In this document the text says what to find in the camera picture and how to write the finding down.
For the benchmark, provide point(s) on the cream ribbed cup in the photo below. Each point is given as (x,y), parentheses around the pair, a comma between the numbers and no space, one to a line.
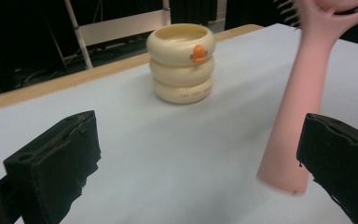
(180,62)

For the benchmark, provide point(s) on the white desk frame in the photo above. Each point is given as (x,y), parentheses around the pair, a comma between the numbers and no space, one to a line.
(121,28)

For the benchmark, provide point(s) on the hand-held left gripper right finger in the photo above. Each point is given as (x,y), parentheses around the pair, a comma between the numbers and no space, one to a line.
(345,161)

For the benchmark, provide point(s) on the pink hairbrush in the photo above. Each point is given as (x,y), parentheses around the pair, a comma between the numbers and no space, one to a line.
(304,93)

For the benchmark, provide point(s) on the light blue mat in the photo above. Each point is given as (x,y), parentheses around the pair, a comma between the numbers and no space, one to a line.
(183,155)

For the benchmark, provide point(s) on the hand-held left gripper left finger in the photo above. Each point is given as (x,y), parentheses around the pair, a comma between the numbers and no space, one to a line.
(56,161)

